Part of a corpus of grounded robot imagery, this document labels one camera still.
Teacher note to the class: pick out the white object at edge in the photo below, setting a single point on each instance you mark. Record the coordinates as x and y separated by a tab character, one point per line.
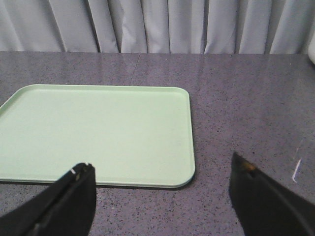
311	49

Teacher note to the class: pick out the grey pleated curtain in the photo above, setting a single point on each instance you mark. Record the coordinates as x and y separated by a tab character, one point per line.
158	26

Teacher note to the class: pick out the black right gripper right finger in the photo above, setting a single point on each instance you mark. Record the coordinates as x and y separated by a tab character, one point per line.
264	207

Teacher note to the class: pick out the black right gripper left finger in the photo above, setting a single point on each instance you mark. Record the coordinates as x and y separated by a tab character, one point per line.
65	208

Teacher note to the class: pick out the light green serving tray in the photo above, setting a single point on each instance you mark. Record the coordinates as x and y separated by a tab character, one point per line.
133	136

